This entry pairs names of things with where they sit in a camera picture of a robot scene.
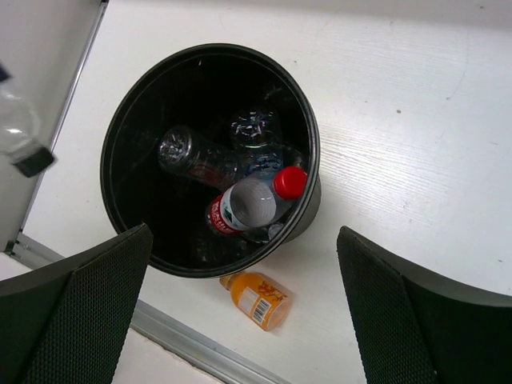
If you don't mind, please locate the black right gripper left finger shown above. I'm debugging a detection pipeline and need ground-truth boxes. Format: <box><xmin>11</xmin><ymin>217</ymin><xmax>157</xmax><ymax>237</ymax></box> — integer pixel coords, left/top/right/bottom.
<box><xmin>1</xmin><ymin>224</ymin><xmax>153</xmax><ymax>383</ymax></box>

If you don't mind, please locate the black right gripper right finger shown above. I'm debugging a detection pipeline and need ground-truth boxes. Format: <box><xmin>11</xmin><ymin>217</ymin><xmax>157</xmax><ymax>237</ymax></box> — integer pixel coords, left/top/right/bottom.
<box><xmin>337</xmin><ymin>226</ymin><xmax>511</xmax><ymax>383</ymax></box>

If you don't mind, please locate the orange juice bottle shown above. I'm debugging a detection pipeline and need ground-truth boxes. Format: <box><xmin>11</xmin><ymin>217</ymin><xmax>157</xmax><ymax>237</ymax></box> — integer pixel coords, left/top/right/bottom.
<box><xmin>219</xmin><ymin>271</ymin><xmax>292</xmax><ymax>331</ymax></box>

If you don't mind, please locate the clear bottle dark label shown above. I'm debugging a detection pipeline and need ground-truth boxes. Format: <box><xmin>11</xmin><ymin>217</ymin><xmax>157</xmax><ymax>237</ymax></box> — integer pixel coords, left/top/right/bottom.
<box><xmin>1</xmin><ymin>64</ymin><xmax>55</xmax><ymax>178</ymax></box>

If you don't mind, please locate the clear bottle red label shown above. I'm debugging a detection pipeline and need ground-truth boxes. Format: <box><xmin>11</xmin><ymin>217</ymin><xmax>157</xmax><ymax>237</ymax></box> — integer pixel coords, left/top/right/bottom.
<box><xmin>205</xmin><ymin>166</ymin><xmax>308</xmax><ymax>235</ymax></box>

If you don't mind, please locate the clear unlabelled plastic bottle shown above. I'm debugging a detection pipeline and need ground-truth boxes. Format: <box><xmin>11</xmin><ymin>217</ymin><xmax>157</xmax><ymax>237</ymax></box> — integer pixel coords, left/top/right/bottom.
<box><xmin>158</xmin><ymin>125</ymin><xmax>243</xmax><ymax>190</ymax></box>

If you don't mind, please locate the clear bottle blue label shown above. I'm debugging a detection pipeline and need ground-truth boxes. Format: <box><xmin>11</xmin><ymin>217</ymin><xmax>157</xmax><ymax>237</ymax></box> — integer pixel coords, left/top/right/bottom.
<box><xmin>229</xmin><ymin>106</ymin><xmax>305</xmax><ymax>176</ymax></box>

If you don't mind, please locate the black plastic bin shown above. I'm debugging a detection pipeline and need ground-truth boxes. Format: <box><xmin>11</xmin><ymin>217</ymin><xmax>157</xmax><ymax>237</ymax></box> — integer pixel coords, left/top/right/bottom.
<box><xmin>101</xmin><ymin>44</ymin><xmax>321</xmax><ymax>278</ymax></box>

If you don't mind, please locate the aluminium front frame rail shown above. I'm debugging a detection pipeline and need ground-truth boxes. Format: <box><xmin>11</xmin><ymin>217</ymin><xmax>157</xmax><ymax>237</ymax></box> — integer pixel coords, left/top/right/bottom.
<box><xmin>7</xmin><ymin>231</ymin><xmax>297</xmax><ymax>384</ymax></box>

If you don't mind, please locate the aluminium frame rail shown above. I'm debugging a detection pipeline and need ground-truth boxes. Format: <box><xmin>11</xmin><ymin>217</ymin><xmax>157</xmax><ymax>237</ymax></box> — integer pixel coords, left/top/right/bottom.
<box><xmin>7</xmin><ymin>231</ymin><xmax>297</xmax><ymax>384</ymax></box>
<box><xmin>6</xmin><ymin>0</ymin><xmax>110</xmax><ymax>257</ymax></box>

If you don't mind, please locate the aluminium left frame rail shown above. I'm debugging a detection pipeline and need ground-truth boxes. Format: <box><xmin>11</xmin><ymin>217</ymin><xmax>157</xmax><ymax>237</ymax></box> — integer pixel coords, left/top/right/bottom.
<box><xmin>6</xmin><ymin>0</ymin><xmax>110</xmax><ymax>257</ymax></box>

